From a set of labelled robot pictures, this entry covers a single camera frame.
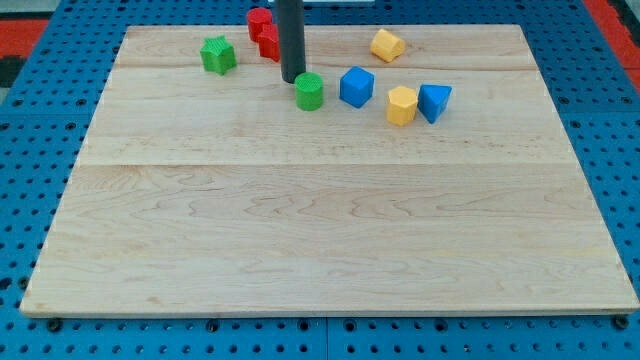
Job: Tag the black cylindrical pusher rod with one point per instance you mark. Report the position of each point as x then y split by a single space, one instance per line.
290 21

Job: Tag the blue cube block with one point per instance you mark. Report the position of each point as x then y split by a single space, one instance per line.
356 86

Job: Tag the red cylinder block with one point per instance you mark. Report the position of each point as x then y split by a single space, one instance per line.
256 18

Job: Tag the red angular block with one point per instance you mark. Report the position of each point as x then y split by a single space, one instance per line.
268 42

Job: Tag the green cylinder block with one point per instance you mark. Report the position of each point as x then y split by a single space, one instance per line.
309 91

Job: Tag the green star block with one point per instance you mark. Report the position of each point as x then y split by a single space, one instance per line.
218 55

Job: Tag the yellow cylinder block lying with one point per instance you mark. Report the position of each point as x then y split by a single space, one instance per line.
387 46

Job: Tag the yellow hexagon block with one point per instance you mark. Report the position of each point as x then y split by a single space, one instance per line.
401 106

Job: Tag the blue triangle block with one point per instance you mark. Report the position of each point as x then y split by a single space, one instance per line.
433 100

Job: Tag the light wooden board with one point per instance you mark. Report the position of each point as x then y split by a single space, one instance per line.
196 195

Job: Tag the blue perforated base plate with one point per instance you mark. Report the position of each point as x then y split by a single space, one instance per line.
48 109

